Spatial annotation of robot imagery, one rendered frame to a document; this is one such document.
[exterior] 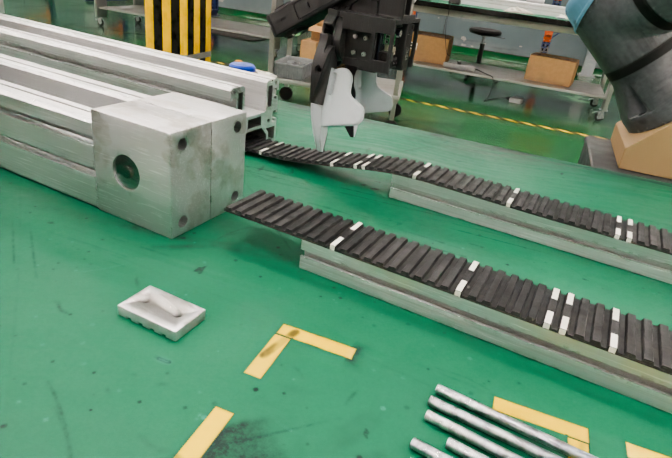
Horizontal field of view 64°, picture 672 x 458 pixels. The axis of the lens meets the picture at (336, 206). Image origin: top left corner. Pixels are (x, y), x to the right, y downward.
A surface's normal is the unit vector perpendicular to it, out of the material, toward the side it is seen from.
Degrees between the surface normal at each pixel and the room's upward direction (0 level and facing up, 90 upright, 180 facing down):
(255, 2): 90
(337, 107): 75
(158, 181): 90
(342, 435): 0
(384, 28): 90
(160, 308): 0
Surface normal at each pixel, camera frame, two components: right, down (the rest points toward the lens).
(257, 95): -0.47, 0.32
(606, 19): -0.73, 0.48
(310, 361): 0.11, -0.90
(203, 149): 0.88, 0.29
